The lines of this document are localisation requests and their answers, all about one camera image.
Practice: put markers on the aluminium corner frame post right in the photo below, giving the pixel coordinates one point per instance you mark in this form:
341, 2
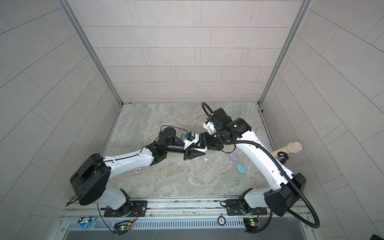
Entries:
287, 44

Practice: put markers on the white earbud charging case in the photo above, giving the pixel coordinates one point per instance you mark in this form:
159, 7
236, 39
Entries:
201, 147

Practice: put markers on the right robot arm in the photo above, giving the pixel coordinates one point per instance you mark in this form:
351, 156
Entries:
286, 187

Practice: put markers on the left green circuit board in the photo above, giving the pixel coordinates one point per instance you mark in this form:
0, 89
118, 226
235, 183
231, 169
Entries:
123, 227

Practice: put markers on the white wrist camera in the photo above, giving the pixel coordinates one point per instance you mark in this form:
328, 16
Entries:
209, 127
190, 139

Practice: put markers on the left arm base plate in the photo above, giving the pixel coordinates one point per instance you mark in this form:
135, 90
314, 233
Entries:
133, 209

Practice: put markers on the aluminium corner frame post left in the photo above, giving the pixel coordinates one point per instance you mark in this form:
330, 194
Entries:
88, 47

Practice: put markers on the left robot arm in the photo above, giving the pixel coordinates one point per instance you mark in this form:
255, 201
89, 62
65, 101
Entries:
90, 181

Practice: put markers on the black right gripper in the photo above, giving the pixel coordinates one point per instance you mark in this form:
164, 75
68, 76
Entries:
204, 140

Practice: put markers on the purple earbud charging case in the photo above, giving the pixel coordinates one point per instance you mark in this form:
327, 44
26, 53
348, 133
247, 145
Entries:
234, 157

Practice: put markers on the light blue earbud charging case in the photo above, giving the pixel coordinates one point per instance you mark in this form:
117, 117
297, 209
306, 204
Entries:
241, 168

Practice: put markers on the right green circuit board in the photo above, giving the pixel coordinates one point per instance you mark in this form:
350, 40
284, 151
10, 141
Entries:
251, 225

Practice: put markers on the black round stand base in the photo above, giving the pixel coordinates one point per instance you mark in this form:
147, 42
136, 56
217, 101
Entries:
283, 157

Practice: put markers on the beige wooden handle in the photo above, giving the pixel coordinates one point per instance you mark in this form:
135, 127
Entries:
291, 148

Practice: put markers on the green circuit board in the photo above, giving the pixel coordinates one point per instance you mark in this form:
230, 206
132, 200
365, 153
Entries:
251, 225
123, 227

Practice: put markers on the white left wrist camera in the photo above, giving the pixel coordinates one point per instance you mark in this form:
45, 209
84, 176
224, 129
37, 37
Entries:
190, 139

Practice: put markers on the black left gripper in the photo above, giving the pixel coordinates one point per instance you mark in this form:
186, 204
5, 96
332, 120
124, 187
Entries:
189, 155

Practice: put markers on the aluminium corner frame post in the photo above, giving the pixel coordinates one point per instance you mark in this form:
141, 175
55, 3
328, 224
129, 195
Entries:
287, 44
88, 47

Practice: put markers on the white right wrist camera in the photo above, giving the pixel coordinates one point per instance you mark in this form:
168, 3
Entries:
209, 127

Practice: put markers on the small round speaker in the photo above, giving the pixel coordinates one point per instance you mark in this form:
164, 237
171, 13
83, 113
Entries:
221, 221

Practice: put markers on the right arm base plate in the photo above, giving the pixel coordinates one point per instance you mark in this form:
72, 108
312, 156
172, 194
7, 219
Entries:
236, 208

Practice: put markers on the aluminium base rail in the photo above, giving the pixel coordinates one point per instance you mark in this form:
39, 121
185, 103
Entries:
162, 208

